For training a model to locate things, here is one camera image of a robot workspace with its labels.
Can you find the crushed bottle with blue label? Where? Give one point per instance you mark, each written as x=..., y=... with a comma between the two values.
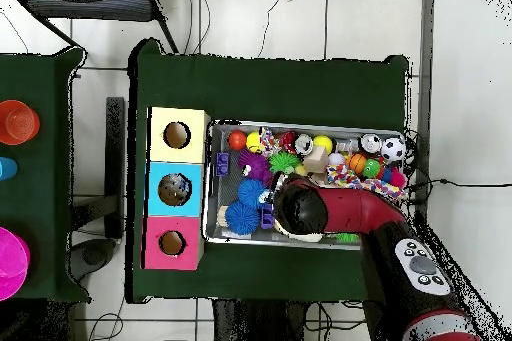
x=183, y=186

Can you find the long polka dot cloth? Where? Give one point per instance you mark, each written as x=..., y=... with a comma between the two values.
x=360, y=183

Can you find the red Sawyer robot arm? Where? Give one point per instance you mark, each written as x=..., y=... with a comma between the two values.
x=360, y=209

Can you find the shallow mesh bin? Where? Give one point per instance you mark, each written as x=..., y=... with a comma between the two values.
x=218, y=197

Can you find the wooden box with three holes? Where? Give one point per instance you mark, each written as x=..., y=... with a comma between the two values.
x=160, y=149

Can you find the purple spiky rubber ball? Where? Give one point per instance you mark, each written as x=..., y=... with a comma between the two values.
x=254, y=165

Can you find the yellow ball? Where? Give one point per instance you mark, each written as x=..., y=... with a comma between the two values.
x=253, y=142
x=322, y=144

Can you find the orange ball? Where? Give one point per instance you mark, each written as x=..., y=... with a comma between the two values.
x=237, y=140

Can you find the silver topped drink can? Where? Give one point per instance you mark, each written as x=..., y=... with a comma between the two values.
x=304, y=144

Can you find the plain wooden block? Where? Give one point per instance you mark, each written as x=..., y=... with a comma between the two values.
x=316, y=159

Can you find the dark green table cloth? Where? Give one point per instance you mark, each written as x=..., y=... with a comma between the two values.
x=260, y=89

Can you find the small orange basketball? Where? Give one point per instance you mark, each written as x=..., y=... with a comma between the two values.
x=356, y=163

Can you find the small soccer ball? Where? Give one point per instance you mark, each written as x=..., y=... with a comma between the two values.
x=393, y=150

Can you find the green side table cloth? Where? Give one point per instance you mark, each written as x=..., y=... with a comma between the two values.
x=44, y=85

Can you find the dark office chair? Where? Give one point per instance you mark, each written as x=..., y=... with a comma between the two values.
x=92, y=5

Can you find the orange ribbed plastic cup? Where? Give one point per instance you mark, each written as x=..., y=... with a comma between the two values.
x=18, y=123

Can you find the blue plastic cup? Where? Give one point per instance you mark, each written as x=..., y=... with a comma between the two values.
x=7, y=169

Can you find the magenta plastic bowl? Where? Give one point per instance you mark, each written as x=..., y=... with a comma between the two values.
x=12, y=265

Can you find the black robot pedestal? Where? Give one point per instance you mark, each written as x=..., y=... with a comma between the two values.
x=256, y=323

